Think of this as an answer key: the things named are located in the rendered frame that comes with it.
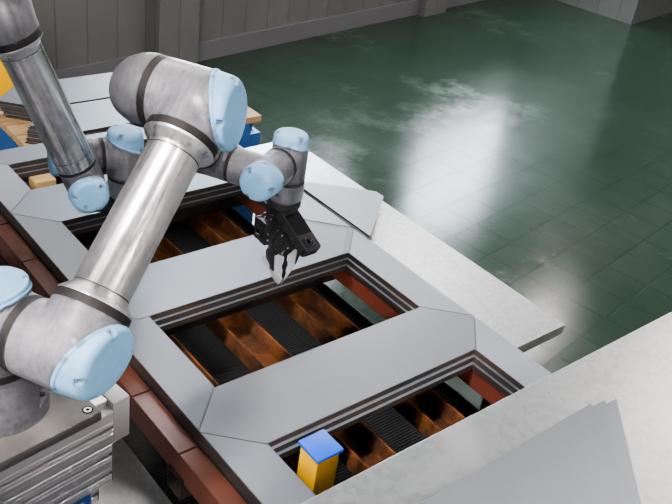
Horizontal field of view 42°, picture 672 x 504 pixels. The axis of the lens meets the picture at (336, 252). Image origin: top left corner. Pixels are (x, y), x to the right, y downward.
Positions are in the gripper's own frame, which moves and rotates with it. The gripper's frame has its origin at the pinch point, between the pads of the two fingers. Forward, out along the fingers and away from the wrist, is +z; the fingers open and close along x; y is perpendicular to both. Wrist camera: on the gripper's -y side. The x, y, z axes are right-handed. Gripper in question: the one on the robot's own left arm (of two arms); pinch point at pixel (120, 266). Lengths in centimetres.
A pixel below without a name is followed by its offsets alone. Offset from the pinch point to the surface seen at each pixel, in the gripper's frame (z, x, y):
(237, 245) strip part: 0.7, 29.8, 3.6
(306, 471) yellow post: 3, 0, 71
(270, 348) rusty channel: 16.8, 26.4, 25.3
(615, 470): -20, 27, 113
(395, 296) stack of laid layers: 2, 52, 38
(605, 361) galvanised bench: -19, 50, 94
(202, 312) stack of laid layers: 3.4, 9.7, 20.3
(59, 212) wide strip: 0.9, -1.5, -29.6
